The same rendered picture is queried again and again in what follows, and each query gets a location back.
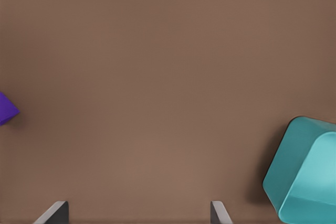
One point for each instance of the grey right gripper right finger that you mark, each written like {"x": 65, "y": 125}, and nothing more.
{"x": 218, "y": 214}

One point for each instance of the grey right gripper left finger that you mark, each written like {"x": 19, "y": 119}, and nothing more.
{"x": 55, "y": 214}

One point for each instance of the teal cube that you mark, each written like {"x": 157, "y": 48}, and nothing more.
{"x": 304, "y": 171}

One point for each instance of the purple cube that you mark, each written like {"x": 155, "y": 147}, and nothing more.
{"x": 5, "y": 110}

